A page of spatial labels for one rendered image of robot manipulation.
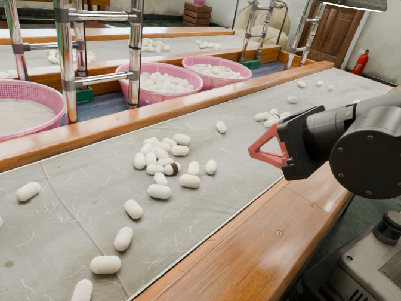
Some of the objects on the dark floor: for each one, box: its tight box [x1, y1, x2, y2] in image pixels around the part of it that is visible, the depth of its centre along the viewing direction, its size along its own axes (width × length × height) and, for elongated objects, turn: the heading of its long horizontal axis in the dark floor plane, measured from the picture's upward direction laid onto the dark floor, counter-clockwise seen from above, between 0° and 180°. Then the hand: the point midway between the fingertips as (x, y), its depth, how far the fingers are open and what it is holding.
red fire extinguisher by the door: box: [351, 49, 369, 76], centre depth 434 cm, size 14×18×49 cm
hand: (254, 151), depth 40 cm, fingers closed
